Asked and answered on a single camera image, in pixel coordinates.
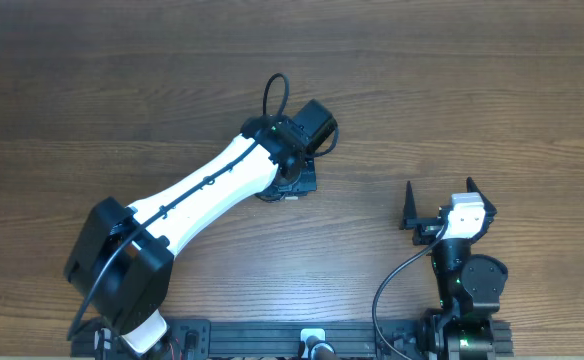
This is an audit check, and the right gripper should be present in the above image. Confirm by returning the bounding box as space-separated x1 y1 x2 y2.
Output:
399 176 499 246

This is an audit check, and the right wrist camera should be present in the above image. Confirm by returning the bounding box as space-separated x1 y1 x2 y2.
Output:
441 192 487 240

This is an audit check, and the mounting rail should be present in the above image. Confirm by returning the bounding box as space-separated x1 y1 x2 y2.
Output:
70 318 515 360

